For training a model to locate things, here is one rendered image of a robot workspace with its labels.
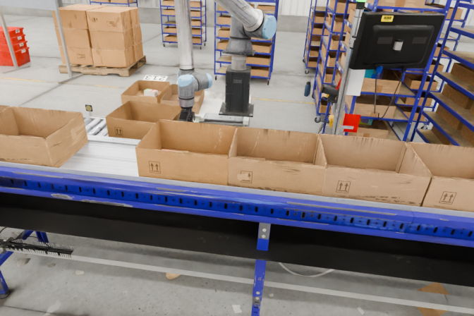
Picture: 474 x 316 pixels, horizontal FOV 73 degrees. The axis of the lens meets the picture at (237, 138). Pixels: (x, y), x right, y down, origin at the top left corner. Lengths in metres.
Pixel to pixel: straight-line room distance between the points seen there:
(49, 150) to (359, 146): 1.40
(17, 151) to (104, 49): 4.47
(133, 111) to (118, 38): 3.70
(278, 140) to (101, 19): 4.76
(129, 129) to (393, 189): 1.42
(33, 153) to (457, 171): 1.93
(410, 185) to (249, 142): 0.71
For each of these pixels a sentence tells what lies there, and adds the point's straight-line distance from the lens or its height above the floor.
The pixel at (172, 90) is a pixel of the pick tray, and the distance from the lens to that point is 2.78.
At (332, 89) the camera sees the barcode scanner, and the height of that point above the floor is 1.07.
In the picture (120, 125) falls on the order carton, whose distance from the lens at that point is 2.00.
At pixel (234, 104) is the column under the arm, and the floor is 0.83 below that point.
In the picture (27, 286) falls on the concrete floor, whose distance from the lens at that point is 2.44.
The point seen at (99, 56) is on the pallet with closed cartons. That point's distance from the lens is 6.10.
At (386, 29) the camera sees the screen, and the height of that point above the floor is 1.47.
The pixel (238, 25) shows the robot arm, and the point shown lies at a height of 1.38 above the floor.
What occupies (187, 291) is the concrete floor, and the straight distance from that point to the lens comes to 2.14.
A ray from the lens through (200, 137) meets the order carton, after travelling 1.59.
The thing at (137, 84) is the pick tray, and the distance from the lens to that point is 2.90.
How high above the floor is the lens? 1.71
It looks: 28 degrees down
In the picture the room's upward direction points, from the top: 3 degrees clockwise
